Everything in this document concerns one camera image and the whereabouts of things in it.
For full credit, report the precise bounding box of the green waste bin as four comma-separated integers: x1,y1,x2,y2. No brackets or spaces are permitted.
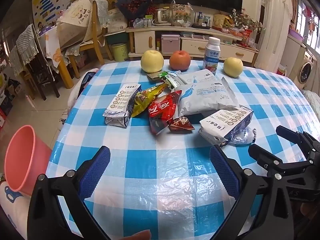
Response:
111,43,129,62

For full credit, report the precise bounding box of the small red candy wrapper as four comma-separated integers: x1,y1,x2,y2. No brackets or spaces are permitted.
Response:
169,116,195,132

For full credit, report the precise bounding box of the yellow chip bag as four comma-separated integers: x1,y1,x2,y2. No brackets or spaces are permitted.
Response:
131,83,168,117

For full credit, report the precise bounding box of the red apple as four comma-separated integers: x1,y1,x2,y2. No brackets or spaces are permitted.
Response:
169,50,191,72

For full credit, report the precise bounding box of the person's left hand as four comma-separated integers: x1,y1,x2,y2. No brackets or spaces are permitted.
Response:
120,230,152,240

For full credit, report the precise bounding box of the right yellow apple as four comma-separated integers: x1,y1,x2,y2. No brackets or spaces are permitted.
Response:
223,57,244,78

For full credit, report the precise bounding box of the silver foil packet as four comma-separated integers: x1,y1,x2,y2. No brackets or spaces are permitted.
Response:
147,72,162,81

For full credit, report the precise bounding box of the red snack bag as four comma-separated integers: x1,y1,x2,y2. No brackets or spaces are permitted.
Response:
148,90,182,135

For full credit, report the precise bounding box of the pink plastic trash bin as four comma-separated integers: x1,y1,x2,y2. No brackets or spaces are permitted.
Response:
4,125,52,196

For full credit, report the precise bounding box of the pink storage box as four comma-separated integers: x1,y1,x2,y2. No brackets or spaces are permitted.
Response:
161,34,180,53

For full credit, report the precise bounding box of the white washing machine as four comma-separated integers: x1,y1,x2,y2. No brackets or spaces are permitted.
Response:
294,50,316,90

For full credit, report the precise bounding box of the beige canvas tote bag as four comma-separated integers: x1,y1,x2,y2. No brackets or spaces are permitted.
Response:
57,0,93,49

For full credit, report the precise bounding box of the yellow apple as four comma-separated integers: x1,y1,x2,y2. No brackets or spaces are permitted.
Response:
223,57,244,78
140,50,164,73

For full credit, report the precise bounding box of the white lace curtain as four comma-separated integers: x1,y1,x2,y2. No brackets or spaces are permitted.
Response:
254,0,293,73

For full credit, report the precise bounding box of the dark wooden chair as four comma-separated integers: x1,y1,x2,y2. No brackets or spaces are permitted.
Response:
16,24,60,101

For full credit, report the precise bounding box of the large white blue pouch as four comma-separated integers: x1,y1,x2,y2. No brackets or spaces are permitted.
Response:
173,78,239,116

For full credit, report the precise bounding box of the milk carton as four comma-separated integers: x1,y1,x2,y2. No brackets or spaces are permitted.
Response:
199,105,253,147
103,83,142,128

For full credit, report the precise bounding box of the left yellow apple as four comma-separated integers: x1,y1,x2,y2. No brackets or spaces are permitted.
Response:
140,50,164,73

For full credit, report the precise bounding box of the wooden chair with bag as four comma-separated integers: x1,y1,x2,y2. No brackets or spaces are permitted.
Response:
65,0,113,79

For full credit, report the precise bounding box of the dark blue flower bouquet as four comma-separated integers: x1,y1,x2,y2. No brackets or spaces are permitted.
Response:
115,0,152,21

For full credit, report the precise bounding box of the clear plastic wipes packet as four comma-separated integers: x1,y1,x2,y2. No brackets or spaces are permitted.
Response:
229,127,257,145

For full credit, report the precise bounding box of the green white snack wrapper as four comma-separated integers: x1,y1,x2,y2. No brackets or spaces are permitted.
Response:
158,70,185,90

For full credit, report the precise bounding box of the blue white checkered tablecloth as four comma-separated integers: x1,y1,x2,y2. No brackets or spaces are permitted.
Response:
46,61,319,239

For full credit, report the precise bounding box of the white yogurt drink bottle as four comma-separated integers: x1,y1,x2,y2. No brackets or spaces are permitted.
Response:
203,37,221,75

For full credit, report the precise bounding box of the cream tv cabinet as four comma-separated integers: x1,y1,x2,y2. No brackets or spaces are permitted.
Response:
125,26,259,66

